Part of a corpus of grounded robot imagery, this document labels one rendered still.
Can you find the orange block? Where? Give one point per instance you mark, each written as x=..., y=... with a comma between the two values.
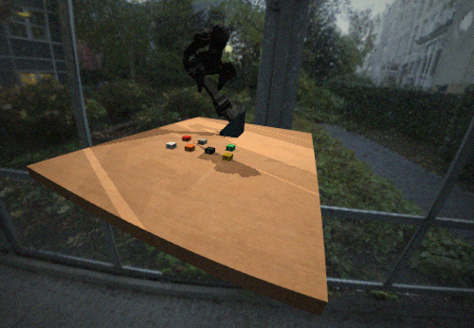
x=189, y=148

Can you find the green block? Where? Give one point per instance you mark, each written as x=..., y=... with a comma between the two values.
x=230, y=147

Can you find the yellow block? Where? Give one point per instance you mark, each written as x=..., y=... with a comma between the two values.
x=227, y=156

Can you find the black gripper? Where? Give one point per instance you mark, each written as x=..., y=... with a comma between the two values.
x=225, y=71

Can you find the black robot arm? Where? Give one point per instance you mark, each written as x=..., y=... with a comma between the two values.
x=217, y=41

